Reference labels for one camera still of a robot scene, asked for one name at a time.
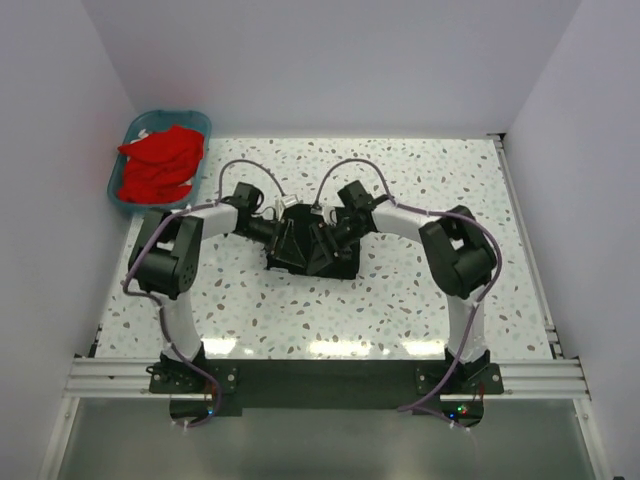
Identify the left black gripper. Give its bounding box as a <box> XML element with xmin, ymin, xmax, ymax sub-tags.
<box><xmin>237</xmin><ymin>215</ymin><xmax>305</xmax><ymax>267</ymax></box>

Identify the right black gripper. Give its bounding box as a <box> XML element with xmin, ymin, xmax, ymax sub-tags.
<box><xmin>308</xmin><ymin>217</ymin><xmax>370</xmax><ymax>275</ymax></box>

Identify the black t shirt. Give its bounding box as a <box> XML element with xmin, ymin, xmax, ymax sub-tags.
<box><xmin>264</xmin><ymin>203</ymin><xmax>360</xmax><ymax>280</ymax></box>

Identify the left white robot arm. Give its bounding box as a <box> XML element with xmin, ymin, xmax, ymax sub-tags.
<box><xmin>123</xmin><ymin>182</ymin><xmax>300</xmax><ymax>394</ymax></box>

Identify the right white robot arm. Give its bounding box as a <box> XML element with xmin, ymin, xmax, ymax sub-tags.
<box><xmin>307</xmin><ymin>181</ymin><xmax>503</xmax><ymax>406</ymax></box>

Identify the red t shirt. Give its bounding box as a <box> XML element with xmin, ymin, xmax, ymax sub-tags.
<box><xmin>117</xmin><ymin>125</ymin><xmax>205</xmax><ymax>205</ymax></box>

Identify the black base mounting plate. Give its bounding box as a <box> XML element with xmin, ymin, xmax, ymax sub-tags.
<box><xmin>146</xmin><ymin>358</ymin><xmax>504</xmax><ymax>420</ymax></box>

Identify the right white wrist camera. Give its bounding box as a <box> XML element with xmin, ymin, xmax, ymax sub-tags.
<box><xmin>311</xmin><ymin>203</ymin><xmax>337</xmax><ymax>224</ymax></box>

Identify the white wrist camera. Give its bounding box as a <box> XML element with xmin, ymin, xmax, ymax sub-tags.
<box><xmin>275</xmin><ymin>195</ymin><xmax>299</xmax><ymax>215</ymax></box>
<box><xmin>311</xmin><ymin>203</ymin><xmax>337</xmax><ymax>224</ymax></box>

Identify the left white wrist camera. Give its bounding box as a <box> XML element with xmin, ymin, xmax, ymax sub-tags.
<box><xmin>275</xmin><ymin>195</ymin><xmax>299</xmax><ymax>215</ymax></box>

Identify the aluminium frame rail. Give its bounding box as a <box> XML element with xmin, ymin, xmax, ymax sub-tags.
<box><xmin>41</xmin><ymin>138</ymin><xmax>611</xmax><ymax>479</ymax></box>

